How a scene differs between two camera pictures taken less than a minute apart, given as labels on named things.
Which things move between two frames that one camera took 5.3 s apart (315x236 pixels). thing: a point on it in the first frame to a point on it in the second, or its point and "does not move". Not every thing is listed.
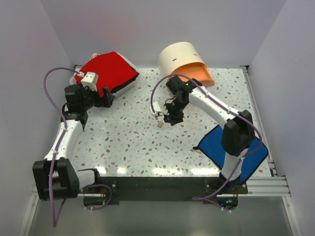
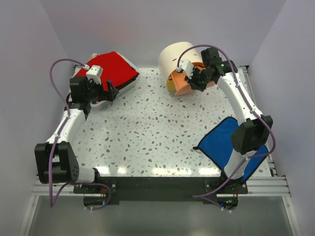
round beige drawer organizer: (184, 58) does not move
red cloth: (113, 70) does not move
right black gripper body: (175, 109) to (199, 80)
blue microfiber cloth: (211, 146) does not move
